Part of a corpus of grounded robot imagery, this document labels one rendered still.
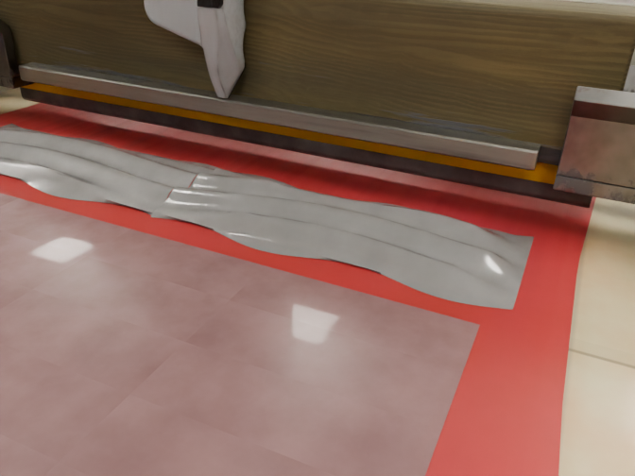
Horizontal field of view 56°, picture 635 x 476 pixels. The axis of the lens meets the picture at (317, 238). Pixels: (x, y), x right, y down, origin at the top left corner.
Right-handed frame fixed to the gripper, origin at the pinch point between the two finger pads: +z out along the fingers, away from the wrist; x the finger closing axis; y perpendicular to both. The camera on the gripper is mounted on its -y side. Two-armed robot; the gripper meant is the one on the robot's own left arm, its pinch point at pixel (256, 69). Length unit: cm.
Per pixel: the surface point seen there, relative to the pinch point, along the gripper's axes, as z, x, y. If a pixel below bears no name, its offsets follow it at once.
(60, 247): 5.3, 15.4, 1.6
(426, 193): 5.3, 1.2, -11.7
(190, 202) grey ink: 4.9, 9.3, -1.3
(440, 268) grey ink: 4.8, 9.9, -14.7
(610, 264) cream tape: 5.3, 5.0, -21.6
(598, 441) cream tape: 5.3, 16.7, -21.4
